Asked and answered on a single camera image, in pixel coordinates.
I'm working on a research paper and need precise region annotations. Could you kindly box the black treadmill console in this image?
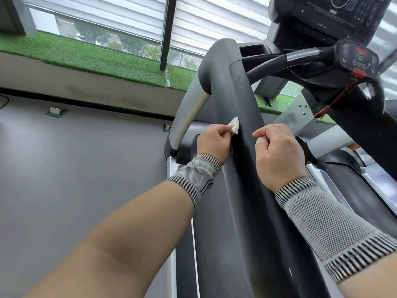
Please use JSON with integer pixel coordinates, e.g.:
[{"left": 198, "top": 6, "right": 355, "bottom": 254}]
[{"left": 268, "top": 0, "right": 389, "bottom": 47}]

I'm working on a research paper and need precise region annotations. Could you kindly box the handlebar control pod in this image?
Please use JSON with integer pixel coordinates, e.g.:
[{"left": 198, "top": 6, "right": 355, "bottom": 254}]
[{"left": 336, "top": 40, "right": 381, "bottom": 78}]

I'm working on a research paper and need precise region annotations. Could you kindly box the green artificial grass mat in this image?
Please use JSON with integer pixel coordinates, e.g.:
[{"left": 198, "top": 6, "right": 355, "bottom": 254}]
[{"left": 0, "top": 31, "right": 337, "bottom": 125}]

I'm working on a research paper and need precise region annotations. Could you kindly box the grey knit wrist sleeve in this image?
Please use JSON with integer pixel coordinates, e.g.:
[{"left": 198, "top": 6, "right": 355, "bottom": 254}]
[
  {"left": 167, "top": 153, "right": 222, "bottom": 209},
  {"left": 275, "top": 177, "right": 397, "bottom": 285}
]

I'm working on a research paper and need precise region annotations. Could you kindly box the black treadmill running deck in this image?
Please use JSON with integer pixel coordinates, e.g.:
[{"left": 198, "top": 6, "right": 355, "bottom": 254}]
[{"left": 164, "top": 121, "right": 397, "bottom": 298}]

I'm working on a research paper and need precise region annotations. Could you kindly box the black treadmill handrail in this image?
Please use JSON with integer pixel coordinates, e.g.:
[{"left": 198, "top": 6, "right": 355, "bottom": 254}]
[{"left": 194, "top": 38, "right": 331, "bottom": 298}]

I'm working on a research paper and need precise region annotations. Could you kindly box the grey bolted treadmill bracket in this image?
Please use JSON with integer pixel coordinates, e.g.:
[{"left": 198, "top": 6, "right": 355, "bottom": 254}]
[{"left": 272, "top": 90, "right": 320, "bottom": 137}]

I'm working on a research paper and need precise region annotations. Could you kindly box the silver treadmill upright arch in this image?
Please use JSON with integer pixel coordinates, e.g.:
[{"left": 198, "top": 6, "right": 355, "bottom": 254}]
[{"left": 169, "top": 78, "right": 215, "bottom": 151}]

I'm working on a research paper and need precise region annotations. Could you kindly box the person's left hand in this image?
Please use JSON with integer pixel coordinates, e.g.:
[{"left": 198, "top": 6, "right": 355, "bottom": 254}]
[{"left": 197, "top": 123, "right": 234, "bottom": 167}]

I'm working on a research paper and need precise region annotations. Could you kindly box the person's right forearm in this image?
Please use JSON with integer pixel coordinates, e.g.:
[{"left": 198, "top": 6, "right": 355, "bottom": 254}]
[{"left": 275, "top": 177, "right": 397, "bottom": 298}]

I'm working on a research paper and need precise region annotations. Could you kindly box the person's left forearm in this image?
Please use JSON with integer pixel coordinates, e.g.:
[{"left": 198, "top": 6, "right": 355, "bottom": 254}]
[{"left": 23, "top": 153, "right": 222, "bottom": 298}]

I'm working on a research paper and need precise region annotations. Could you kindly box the small white cleaning wipe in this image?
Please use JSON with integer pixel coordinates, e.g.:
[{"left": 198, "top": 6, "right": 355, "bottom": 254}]
[{"left": 225, "top": 117, "right": 239, "bottom": 136}]

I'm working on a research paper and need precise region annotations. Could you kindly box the person's right hand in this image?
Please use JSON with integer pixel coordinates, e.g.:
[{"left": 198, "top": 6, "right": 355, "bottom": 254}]
[{"left": 252, "top": 123, "right": 309, "bottom": 194}]

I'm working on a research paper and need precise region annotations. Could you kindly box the white window blind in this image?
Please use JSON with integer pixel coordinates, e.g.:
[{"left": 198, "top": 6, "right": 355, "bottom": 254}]
[
  {"left": 368, "top": 0, "right": 397, "bottom": 100},
  {"left": 24, "top": 0, "right": 274, "bottom": 57}
]

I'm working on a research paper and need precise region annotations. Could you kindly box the black curved treadmill handlebar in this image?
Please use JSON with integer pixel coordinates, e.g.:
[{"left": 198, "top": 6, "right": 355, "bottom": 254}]
[{"left": 246, "top": 48, "right": 388, "bottom": 121}]

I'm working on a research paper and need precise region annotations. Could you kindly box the black window frame post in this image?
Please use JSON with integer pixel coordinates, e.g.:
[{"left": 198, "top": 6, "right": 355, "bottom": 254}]
[{"left": 159, "top": 0, "right": 178, "bottom": 72}]

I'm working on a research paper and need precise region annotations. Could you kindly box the silver treadmill side rail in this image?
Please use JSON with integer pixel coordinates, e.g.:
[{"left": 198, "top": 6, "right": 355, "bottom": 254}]
[{"left": 166, "top": 157, "right": 196, "bottom": 298}]

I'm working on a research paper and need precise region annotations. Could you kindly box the red safety cord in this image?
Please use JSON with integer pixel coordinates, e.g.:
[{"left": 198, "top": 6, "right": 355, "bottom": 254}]
[{"left": 313, "top": 70, "right": 364, "bottom": 118}]

